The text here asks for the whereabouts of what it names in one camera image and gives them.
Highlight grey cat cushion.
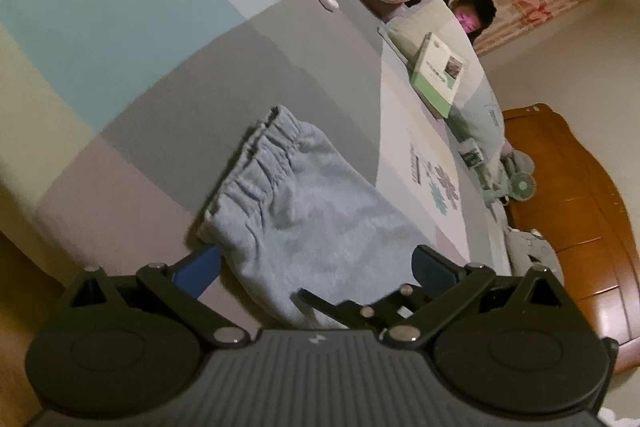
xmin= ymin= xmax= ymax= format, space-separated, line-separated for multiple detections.
xmin=502 ymin=227 xmax=566 ymax=288

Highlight green tissue packet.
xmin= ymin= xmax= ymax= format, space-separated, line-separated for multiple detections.
xmin=459 ymin=138 xmax=485 ymax=168

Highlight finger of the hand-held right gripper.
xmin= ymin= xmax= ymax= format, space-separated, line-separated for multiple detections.
xmin=297 ymin=284 xmax=426 ymax=333

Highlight white and green book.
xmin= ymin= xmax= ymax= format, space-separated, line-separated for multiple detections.
xmin=410 ymin=32 xmax=471 ymax=120

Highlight green handheld fan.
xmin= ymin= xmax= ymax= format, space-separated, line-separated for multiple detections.
xmin=481 ymin=172 xmax=537 ymax=208

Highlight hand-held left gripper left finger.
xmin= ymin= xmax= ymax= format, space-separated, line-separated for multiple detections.
xmin=67 ymin=244 xmax=251 ymax=350

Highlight grey sweatpants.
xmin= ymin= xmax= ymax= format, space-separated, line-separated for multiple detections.
xmin=196 ymin=104 xmax=436 ymax=330

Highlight patchwork pillow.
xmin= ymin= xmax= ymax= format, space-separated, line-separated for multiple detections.
xmin=385 ymin=0 xmax=506 ymax=158

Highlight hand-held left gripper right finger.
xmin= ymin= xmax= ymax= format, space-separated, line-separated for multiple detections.
xmin=382 ymin=244 xmax=571 ymax=350

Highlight wooden headboard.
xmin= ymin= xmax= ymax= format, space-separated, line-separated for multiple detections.
xmin=501 ymin=103 xmax=640 ymax=378

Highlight grey plush cloth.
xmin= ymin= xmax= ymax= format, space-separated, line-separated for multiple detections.
xmin=502 ymin=149 xmax=535 ymax=175

